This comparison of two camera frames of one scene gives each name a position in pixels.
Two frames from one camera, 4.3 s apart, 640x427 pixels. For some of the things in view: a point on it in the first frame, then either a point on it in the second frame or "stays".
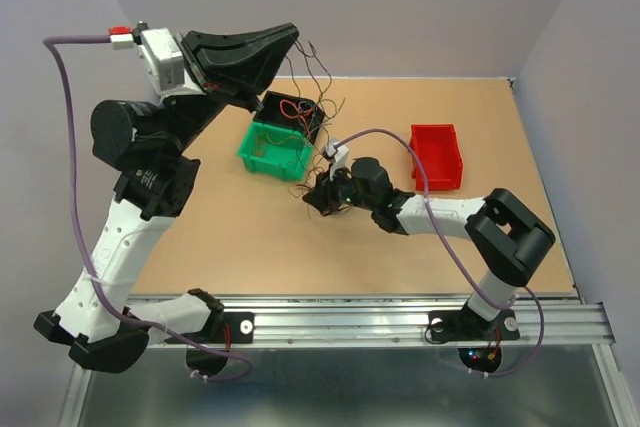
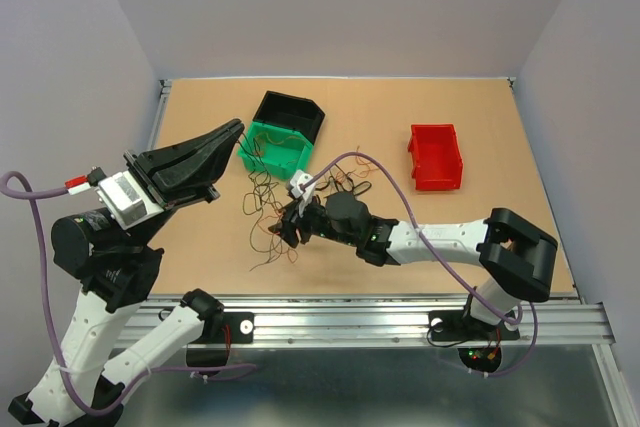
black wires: x=322 y=114 → x=264 y=202
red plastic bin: x=438 y=149 stays
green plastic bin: x=276 y=150 stays
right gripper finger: x=322 y=200 → x=287 y=232
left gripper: x=233 y=68 → x=191 y=162
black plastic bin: x=295 y=115 stays
